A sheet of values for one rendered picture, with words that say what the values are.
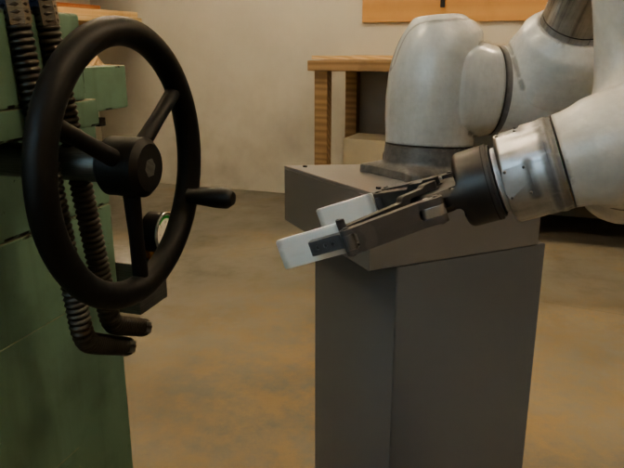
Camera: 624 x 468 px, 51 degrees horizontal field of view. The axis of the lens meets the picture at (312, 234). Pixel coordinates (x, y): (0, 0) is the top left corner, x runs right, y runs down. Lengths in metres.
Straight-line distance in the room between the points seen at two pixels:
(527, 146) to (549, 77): 0.52
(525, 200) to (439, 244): 0.44
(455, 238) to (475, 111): 0.21
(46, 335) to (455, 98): 0.71
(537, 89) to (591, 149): 0.54
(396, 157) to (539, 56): 0.28
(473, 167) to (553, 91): 0.54
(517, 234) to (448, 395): 0.30
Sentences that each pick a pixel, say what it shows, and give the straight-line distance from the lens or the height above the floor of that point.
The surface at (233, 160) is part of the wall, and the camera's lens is 4.40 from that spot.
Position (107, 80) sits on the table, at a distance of 0.98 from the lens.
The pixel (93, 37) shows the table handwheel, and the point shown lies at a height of 0.93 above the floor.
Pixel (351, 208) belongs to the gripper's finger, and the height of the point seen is 0.75.
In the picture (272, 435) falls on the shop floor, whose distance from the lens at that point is 1.70.
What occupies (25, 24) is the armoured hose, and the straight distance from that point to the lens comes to 0.68.
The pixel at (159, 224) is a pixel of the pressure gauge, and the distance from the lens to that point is 0.98.
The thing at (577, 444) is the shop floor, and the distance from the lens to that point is 1.79.
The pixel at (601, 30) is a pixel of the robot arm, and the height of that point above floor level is 0.94.
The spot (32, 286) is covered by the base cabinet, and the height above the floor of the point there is 0.65.
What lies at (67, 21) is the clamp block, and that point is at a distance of 0.76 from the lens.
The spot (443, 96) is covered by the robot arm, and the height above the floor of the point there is 0.85.
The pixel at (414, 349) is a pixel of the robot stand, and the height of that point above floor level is 0.45.
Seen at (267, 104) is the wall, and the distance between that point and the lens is 4.24.
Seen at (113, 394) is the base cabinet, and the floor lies 0.42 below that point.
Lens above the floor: 0.93
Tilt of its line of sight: 16 degrees down
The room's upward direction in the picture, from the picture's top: straight up
